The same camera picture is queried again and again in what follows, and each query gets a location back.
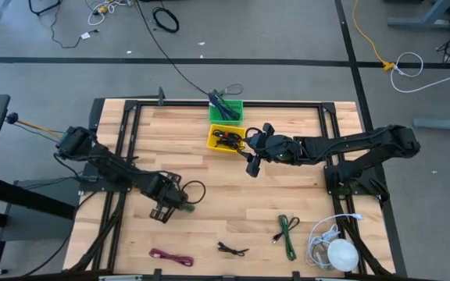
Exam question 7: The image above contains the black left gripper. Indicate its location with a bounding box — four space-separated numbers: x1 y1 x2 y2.
146 173 189 224

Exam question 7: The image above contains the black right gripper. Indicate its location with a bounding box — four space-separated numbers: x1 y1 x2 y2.
241 122 302 163

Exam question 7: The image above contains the maroon USB cable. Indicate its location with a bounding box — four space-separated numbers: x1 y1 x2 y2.
148 247 195 268

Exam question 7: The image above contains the yellow plastic basket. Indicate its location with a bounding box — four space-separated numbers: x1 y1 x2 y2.
205 123 248 155

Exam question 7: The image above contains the black cable velcro strap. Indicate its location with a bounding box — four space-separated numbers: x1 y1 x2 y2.
216 240 250 258

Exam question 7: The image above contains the green plastic basket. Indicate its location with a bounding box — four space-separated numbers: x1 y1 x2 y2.
208 99 245 126

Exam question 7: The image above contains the white dome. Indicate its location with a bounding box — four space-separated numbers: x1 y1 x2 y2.
327 238 360 273

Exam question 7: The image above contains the yellow rod black knob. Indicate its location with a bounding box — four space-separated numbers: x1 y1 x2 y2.
5 112 65 137

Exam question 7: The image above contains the grey desk foot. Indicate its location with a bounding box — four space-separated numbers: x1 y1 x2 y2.
412 116 450 132

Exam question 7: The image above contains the grey desk leg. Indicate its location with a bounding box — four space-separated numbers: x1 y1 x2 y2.
387 0 450 30

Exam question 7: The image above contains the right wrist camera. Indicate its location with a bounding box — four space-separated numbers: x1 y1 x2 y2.
245 155 263 179

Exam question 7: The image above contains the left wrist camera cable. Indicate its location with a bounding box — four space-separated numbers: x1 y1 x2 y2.
180 180 207 205

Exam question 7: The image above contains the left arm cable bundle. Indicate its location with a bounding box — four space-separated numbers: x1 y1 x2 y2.
68 190 128 273

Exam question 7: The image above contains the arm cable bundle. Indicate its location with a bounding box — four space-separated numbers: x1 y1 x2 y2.
68 190 128 273
336 194 392 276

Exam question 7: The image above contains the thin grey cable loop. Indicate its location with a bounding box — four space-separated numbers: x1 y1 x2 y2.
223 83 245 97

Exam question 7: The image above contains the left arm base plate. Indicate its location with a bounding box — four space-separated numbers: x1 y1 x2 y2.
78 177 134 193

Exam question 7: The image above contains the black aluminium table frame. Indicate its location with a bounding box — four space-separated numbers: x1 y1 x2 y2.
66 99 397 281

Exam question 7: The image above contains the left arm power cable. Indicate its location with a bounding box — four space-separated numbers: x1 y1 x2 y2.
52 152 95 183

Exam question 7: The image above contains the white coiled cable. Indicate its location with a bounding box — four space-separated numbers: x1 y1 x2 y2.
305 212 365 270

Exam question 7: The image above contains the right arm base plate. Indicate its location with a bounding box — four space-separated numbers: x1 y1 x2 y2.
323 164 384 196

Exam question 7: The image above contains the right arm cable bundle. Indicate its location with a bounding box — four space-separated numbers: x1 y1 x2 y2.
336 194 392 276

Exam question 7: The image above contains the long black floor cable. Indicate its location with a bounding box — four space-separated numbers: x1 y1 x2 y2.
134 0 213 98

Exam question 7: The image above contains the yellow extension cord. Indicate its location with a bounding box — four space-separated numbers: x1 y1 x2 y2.
352 0 396 73

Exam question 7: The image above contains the coiled black floor cable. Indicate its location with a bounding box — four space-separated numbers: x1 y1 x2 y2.
152 6 180 34

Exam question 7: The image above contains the white floor cable bundle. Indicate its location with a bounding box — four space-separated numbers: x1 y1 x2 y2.
87 0 132 27

